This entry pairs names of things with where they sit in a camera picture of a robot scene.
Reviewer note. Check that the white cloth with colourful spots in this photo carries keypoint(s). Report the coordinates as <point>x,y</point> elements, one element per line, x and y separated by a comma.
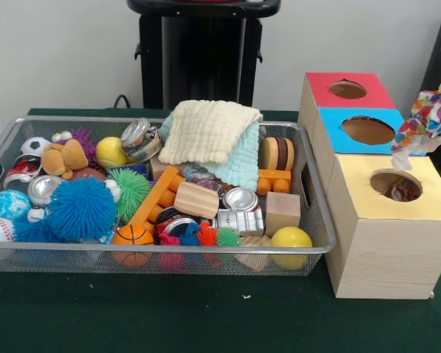
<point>437,110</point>

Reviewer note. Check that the clear mesh bin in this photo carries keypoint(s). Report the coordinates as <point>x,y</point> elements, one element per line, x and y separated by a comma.
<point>40,259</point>

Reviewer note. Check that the ridged wooden block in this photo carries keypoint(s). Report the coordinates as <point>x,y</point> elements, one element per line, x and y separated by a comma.
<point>196,200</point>

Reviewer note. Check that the wooden box with three holes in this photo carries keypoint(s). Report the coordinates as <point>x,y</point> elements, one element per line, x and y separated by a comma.
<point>389,257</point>

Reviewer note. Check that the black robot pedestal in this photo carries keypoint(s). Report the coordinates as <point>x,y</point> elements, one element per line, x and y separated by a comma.
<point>206,55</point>

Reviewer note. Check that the wooden striped burger toy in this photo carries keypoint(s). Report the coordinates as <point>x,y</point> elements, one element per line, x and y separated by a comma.
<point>277,152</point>

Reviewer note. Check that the black padded upright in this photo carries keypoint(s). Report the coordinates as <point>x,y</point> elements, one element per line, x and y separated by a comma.
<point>435,73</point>

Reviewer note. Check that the small orange basketball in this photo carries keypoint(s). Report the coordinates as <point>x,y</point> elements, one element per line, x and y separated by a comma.
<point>132,235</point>

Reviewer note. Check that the large blue spiky ball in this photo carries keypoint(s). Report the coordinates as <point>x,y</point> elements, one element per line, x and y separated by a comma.
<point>82,209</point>

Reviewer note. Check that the mint green muslin cloth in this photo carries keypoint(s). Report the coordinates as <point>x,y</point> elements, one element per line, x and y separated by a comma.
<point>242,162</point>

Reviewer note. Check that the large yellow ball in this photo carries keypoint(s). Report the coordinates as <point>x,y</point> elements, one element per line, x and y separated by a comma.
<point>292,240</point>

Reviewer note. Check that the brown plush teddy bear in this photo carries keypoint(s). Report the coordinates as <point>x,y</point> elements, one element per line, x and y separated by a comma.
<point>62,158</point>

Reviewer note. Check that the cream muslin cloth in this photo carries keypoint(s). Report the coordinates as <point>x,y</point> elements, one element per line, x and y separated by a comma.
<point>206,128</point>

